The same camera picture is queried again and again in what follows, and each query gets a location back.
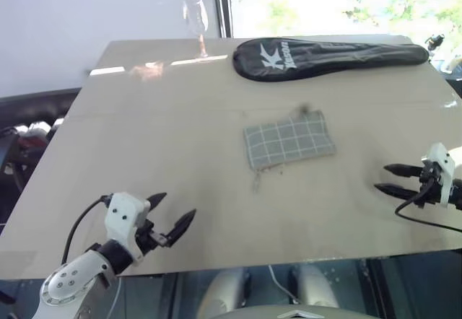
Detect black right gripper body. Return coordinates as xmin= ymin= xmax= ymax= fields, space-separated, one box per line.
xmin=417 ymin=159 xmax=444 ymax=209

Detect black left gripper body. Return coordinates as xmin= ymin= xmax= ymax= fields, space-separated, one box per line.
xmin=135 ymin=219 xmax=174 ymax=258

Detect thin white cable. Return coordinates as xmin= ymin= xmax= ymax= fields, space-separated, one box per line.
xmin=268 ymin=264 xmax=301 ymax=304

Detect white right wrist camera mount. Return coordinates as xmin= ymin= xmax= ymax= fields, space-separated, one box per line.
xmin=421 ymin=142 xmax=456 ymax=209

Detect dark window frame post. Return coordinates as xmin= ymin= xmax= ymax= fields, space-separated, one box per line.
xmin=211 ymin=0 xmax=234 ymax=39

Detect grey robot torso plate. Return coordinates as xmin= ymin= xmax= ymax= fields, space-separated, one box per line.
xmin=211 ymin=303 xmax=382 ymax=319

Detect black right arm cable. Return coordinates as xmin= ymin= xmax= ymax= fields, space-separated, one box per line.
xmin=394 ymin=180 xmax=462 ymax=232

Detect small black and white device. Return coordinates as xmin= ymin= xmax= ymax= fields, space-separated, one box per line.
xmin=424 ymin=33 xmax=445 ymax=51

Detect black and red equipment pile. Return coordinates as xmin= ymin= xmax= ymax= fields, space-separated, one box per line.
xmin=0 ymin=116 xmax=66 ymax=199

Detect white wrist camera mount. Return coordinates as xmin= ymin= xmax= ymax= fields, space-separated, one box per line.
xmin=104 ymin=191 xmax=152 ymax=263
xmin=421 ymin=142 xmax=456 ymax=209

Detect grey checked cloth pouch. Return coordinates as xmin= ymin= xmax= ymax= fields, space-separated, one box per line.
xmin=242 ymin=104 xmax=337 ymax=193

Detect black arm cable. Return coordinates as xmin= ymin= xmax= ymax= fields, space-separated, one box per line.
xmin=61 ymin=195 xmax=111 ymax=266
xmin=394 ymin=180 xmax=462 ymax=232

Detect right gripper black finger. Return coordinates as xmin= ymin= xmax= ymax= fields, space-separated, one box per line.
xmin=373 ymin=182 xmax=422 ymax=201
xmin=383 ymin=163 xmax=424 ymax=180

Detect silver rounded robot leg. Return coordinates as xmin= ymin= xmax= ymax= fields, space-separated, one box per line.
xmin=287 ymin=262 xmax=341 ymax=310
xmin=196 ymin=267 xmax=253 ymax=319

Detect black racket cover white print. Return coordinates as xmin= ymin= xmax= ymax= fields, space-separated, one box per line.
xmin=232 ymin=37 xmax=430 ymax=82

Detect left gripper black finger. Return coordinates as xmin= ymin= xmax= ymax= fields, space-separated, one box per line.
xmin=146 ymin=192 xmax=168 ymax=214
xmin=166 ymin=209 xmax=197 ymax=250

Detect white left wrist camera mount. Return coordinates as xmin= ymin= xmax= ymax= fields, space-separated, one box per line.
xmin=104 ymin=191 xmax=152 ymax=263

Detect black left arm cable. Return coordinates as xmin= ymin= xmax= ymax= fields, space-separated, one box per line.
xmin=61 ymin=195 xmax=111 ymax=266

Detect clear wine glass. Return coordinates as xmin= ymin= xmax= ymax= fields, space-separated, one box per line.
xmin=181 ymin=0 xmax=211 ymax=59

